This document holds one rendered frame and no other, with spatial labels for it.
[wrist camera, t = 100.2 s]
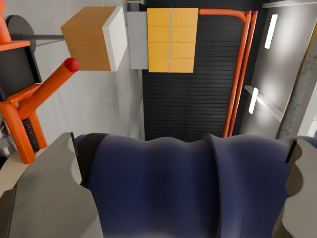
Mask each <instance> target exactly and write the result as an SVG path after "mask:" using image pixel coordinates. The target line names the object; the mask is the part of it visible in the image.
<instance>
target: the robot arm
mask: <svg viewBox="0 0 317 238"><path fill-rule="evenodd" d="M77 156H78V150H77V147H76V143H75V138H74V134H73V132H70V133H69V132H65V133H63V134H61V135H60V136H59V137H58V138H57V139H56V140H55V141H54V142H53V143H52V144H51V145H50V146H49V147H47V148H46V149H45V150H44V151H43V152H42V153H41V154H40V155H39V156H38V157H37V158H36V159H35V160H34V161H33V162H32V163H31V164H30V165H29V166H28V167H27V168H26V169H25V171H24V172H23V173H22V175H21V176H20V178H19V179H18V181H17V182H16V184H15V185H14V187H13V188H12V189H10V190H7V191H4V193H3V194H2V196H1V197H0V238H104V237H103V233H102V229H101V224H100V219H99V215H98V210H97V207H96V204H95V202H94V199H93V196H92V193H91V191H90V190H89V189H86V188H84V187H83V186H81V185H80V183H81V181H82V177H81V173H80V170H79V166H78V162H77V158H76V157H77ZM285 163H287V164H288V166H289V168H290V169H291V173H290V175H289V178H288V180H287V182H286V185H285V189H286V191H287V193H288V195H289V198H287V199H286V200H285V203H284V205H283V207H282V209H281V212H280V214H279V216H278V218H277V220H276V223H275V225H274V227H273V232H272V236H271V238H317V149H316V148H315V147H313V146H312V145H311V144H310V143H309V142H307V141H306V140H303V139H295V138H293V139H292V140H291V142H290V145H289V149H288V153H287V156H286V160H285Z"/></svg>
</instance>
